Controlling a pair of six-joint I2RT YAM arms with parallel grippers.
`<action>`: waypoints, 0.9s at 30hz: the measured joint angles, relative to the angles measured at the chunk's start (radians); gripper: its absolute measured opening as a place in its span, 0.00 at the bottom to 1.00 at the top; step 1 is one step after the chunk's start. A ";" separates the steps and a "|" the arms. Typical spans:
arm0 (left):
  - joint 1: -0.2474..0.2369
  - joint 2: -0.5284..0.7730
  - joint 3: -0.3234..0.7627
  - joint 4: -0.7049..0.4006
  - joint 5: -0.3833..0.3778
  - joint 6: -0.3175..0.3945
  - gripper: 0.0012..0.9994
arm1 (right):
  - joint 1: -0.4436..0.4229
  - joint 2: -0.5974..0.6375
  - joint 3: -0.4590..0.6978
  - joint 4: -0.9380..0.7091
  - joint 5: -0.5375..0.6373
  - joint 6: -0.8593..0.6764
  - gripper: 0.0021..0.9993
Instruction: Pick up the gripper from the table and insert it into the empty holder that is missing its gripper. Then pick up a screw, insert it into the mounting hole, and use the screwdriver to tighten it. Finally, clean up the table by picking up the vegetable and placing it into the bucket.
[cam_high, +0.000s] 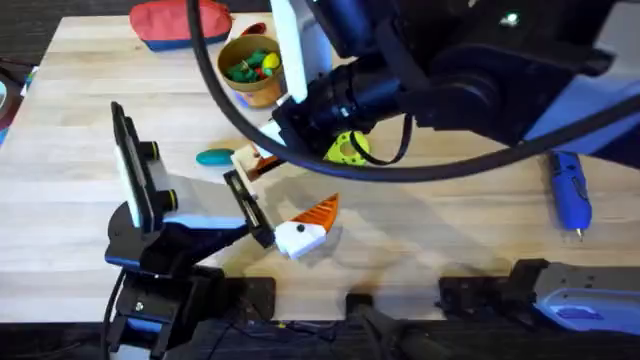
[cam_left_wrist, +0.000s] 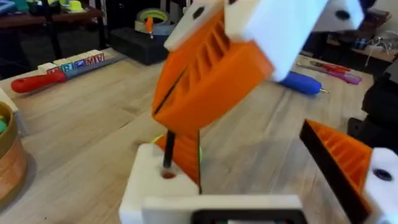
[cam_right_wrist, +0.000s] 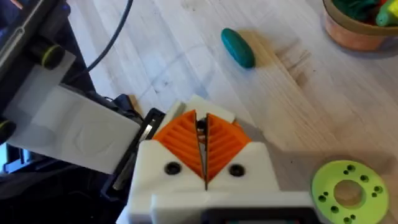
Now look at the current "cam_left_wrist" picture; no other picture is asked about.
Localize dark side table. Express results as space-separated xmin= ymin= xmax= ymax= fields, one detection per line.
xmin=0 ymin=0 xmax=106 ymax=62

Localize row of letter blocks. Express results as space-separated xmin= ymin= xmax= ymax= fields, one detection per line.
xmin=37 ymin=49 xmax=106 ymax=75

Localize purple handled pliers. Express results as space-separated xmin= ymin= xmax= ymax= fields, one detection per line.
xmin=295 ymin=63 xmax=363 ymax=86

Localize black screw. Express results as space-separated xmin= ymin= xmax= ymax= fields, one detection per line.
xmin=162 ymin=130 xmax=176 ymax=169

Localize black box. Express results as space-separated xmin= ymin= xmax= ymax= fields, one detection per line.
xmin=108 ymin=27 xmax=170 ymax=66

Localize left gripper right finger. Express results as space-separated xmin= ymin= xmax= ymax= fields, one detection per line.
xmin=299 ymin=119 xmax=398 ymax=224

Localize small orange screwdriver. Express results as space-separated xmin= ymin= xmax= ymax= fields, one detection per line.
xmin=145 ymin=16 xmax=155 ymax=40

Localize stack of tape rolls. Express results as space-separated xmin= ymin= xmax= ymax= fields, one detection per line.
xmin=134 ymin=7 xmax=175 ymax=36

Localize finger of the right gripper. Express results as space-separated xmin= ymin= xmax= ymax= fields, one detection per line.
xmin=153 ymin=0 xmax=365 ymax=134
xmin=151 ymin=0 xmax=233 ymax=114

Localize green disc with holes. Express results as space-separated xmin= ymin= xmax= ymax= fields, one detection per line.
xmin=151 ymin=133 xmax=205 ymax=164

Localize black bulky object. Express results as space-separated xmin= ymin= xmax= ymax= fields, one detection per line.
xmin=346 ymin=60 xmax=398 ymax=154

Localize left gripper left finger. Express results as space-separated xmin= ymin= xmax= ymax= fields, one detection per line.
xmin=118 ymin=129 xmax=202 ymax=224

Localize brown tub with toys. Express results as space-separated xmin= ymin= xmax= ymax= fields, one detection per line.
xmin=0 ymin=101 xmax=28 ymax=208

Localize red handled tool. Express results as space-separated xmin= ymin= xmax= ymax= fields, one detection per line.
xmin=11 ymin=55 xmax=127 ymax=95

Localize blue electric screwdriver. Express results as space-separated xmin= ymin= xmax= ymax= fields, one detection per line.
xmin=279 ymin=70 xmax=330 ymax=96

